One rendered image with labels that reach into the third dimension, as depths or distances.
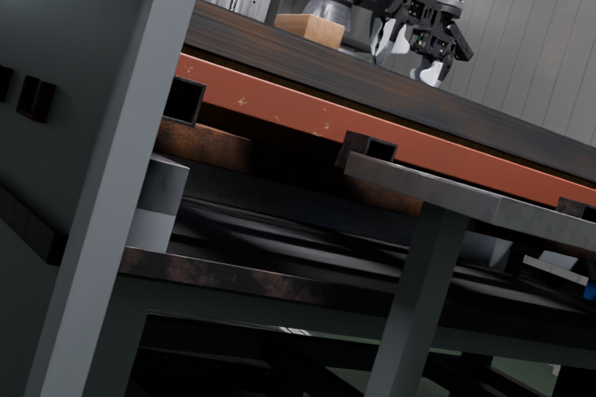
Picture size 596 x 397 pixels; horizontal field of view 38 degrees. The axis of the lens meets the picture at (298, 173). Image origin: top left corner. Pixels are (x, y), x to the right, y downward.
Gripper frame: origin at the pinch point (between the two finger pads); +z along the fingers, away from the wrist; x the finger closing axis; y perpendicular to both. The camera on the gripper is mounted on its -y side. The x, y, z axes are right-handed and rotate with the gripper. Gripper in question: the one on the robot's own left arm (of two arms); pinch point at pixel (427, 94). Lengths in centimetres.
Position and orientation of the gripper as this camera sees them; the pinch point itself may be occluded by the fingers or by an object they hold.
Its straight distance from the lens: 203.4
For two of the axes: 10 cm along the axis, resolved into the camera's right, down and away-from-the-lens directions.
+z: -2.8, 9.6, 0.4
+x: 5.3, 1.9, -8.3
